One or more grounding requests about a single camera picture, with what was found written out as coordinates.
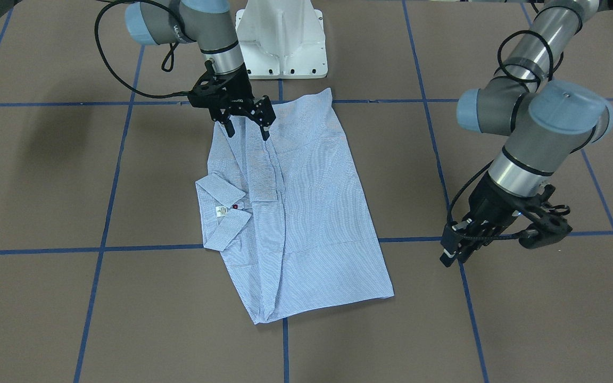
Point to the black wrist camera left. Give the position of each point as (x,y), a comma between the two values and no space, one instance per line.
(548,223)

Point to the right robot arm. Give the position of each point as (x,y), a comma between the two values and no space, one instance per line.
(209,24)

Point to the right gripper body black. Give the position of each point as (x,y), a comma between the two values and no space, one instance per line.
(236,91)

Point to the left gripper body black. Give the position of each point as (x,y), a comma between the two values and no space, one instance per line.
(490,205)

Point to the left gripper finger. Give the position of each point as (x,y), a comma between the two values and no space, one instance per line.
(467,246)
(451,239)

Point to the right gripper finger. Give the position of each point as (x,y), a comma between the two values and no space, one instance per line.
(265,116)
(228,125)

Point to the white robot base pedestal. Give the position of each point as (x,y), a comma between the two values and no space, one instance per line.
(282,40)

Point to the blue white striped shirt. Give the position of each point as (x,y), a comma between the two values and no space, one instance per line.
(289,215)

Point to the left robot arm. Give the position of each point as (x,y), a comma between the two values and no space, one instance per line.
(544,120)

